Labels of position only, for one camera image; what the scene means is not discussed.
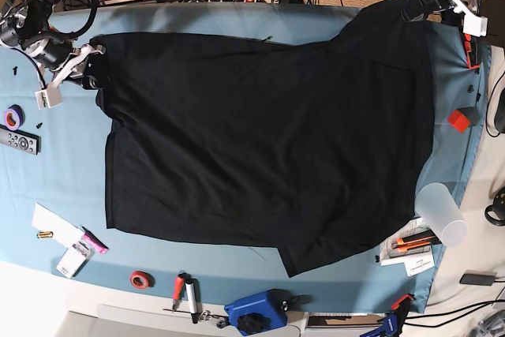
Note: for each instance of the white marker pen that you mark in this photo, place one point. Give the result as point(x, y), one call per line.
point(191, 296)

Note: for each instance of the black remote control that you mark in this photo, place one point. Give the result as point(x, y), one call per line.
point(22, 141)

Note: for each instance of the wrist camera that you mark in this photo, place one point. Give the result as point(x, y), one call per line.
point(48, 97)
point(474, 25)

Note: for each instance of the black t-shirt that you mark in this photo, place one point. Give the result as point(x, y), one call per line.
point(314, 150)

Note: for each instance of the pink marker package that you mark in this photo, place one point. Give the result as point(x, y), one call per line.
point(94, 242)

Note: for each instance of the red tape roll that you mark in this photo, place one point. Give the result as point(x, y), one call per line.
point(141, 280)

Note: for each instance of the white booklet papers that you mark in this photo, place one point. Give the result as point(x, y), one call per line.
point(415, 261)

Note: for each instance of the white blister pack card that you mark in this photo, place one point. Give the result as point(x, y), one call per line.
point(74, 258)

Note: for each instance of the orange black clamp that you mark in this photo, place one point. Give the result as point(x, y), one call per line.
point(473, 57)

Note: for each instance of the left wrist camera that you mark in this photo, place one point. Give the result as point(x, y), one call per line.
point(474, 25)

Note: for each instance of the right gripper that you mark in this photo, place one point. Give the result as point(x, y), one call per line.
point(64, 60)

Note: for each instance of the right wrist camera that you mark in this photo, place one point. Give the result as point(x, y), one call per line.
point(48, 97)

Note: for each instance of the white paper sheet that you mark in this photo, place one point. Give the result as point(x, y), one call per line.
point(63, 232)

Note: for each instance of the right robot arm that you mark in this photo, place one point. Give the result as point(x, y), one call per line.
point(25, 28)

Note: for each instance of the red cube block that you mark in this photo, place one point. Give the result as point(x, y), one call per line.
point(459, 121)

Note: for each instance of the red handled screwdriver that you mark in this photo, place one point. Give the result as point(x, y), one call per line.
point(179, 283)

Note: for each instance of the translucent plastic cup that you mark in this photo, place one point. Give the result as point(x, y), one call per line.
point(436, 206)

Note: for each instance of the blue orange bar clamp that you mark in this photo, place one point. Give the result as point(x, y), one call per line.
point(391, 325)

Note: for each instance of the purple tape roll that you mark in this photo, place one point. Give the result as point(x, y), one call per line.
point(13, 117)

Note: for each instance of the light blue table cloth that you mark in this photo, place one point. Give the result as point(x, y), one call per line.
point(68, 175)

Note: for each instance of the blue table clamp box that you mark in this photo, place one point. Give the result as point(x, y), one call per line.
point(256, 314)

